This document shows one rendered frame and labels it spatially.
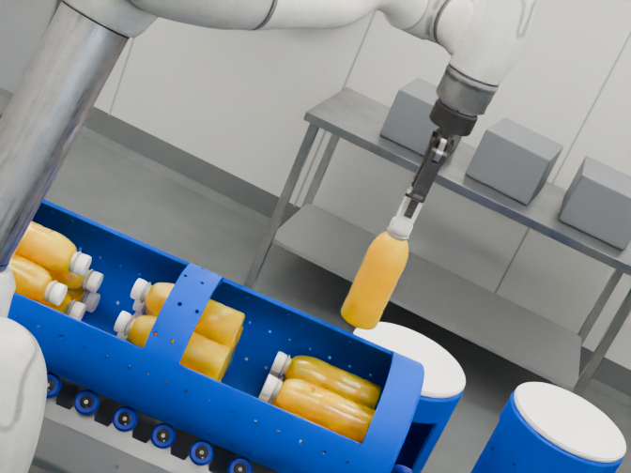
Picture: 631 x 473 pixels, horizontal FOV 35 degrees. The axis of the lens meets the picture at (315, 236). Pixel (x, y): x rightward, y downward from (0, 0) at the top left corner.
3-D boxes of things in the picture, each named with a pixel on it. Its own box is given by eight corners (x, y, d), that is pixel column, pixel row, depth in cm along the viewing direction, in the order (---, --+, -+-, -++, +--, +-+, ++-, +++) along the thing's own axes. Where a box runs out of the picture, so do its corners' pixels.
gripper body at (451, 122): (479, 121, 159) (454, 172, 162) (480, 109, 167) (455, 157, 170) (436, 102, 159) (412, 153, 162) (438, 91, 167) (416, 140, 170)
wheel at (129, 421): (135, 404, 178) (136, 404, 180) (110, 408, 177) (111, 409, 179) (139, 428, 177) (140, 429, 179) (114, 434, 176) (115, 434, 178)
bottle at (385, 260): (351, 328, 174) (392, 238, 167) (333, 306, 180) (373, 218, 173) (382, 331, 178) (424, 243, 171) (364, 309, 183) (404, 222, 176)
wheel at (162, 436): (173, 420, 178) (174, 421, 180) (148, 425, 177) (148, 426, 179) (177, 445, 177) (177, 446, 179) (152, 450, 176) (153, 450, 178)
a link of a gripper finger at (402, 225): (423, 200, 167) (423, 202, 167) (407, 236, 170) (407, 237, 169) (407, 193, 167) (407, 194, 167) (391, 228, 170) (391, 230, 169)
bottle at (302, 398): (359, 456, 176) (262, 414, 177) (367, 426, 182) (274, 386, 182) (372, 433, 172) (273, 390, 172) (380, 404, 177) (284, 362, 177)
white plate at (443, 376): (342, 311, 233) (340, 314, 233) (370, 379, 209) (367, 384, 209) (444, 335, 242) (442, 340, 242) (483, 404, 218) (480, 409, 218)
